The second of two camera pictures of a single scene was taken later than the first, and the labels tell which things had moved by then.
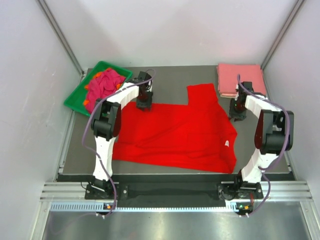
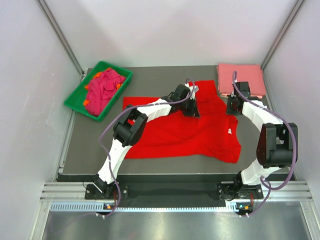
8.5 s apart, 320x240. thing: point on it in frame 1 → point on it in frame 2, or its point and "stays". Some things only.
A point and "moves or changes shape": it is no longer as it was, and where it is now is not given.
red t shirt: x=200 y=134 moves or changes shape
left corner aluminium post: x=60 y=33 stays
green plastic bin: x=77 y=99 stays
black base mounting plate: x=198 y=192 stays
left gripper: x=147 y=104 → x=193 y=111
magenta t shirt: x=103 y=86 stays
